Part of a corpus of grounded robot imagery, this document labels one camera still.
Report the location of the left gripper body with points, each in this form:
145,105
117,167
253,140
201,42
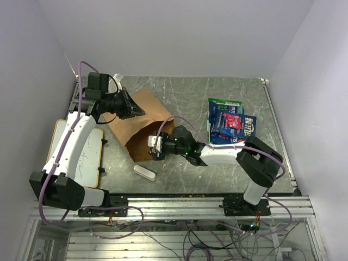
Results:
122,104

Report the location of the brown paper bag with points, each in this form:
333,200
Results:
133,133

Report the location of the green Cheetos chips bag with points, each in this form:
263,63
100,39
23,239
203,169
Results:
224,102

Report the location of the blue Burts spicy bag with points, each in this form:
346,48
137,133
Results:
223,139

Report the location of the red snack bag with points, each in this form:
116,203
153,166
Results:
232,121

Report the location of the blue Kettle chips bag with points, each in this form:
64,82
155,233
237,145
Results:
248,129

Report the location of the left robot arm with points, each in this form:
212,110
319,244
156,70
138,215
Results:
55,185

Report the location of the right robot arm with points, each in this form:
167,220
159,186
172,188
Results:
259,161

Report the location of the white eraser block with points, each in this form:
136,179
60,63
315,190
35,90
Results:
144,172

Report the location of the small whiteboard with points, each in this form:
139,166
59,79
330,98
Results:
87,171

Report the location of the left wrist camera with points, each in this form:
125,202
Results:
115,83

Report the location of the aluminium rail frame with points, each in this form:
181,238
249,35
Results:
209,208

